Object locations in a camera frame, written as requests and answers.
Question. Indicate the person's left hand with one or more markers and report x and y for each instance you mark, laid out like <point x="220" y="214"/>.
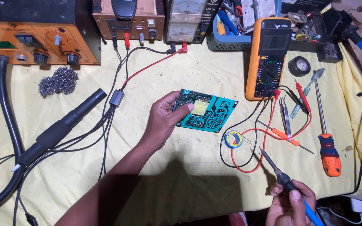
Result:
<point x="162" y="119"/>

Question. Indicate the person's right hand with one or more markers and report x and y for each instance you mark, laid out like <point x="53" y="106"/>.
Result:
<point x="289" y="205"/>

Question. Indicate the green circuit board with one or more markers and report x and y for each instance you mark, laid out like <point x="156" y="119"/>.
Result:
<point x="207" y="110"/>

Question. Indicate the yellow table cloth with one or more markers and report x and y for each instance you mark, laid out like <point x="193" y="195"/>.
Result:
<point x="181" y="125"/>

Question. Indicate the red power supply lead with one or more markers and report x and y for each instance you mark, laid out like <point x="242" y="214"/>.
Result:
<point x="149" y="66"/>

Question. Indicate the small orange screwdriver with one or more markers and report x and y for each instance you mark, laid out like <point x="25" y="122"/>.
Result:
<point x="283" y="135"/>

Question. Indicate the white power adapter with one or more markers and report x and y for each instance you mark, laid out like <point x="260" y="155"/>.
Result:
<point x="360" y="205"/>

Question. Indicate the black power supply lead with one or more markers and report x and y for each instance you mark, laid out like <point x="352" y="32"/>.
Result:
<point x="137" y="51"/>

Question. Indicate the metal tweezers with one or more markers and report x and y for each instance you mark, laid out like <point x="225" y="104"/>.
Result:
<point x="285" y="117"/>

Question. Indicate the analog meter power supply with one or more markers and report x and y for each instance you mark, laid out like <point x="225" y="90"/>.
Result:
<point x="189" y="20"/>

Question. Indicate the brown wooden power supply box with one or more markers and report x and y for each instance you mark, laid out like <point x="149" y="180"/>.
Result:
<point x="129" y="20"/>

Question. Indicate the black multimeter probe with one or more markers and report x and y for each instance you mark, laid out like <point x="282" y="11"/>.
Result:
<point x="297" y="98"/>

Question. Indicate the red multimeter probe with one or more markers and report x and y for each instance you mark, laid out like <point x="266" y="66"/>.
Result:
<point x="303" y="97"/>

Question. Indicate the steel wool pad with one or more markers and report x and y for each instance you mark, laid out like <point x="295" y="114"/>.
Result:
<point x="58" y="81"/>

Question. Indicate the blue basket of tools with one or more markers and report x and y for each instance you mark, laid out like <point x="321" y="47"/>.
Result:
<point x="228" y="28"/>

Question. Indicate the orange digital multimeter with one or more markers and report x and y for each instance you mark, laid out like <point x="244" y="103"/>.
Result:
<point x="267" y="59"/>

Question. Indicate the black electrical tape roll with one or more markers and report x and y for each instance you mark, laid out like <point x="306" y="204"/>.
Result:
<point x="299" y="66"/>

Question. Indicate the orange rework station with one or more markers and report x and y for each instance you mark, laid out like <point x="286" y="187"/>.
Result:
<point x="39" y="31"/>

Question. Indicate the black tray of parts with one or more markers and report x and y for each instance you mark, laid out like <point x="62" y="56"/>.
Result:
<point x="313" y="34"/>

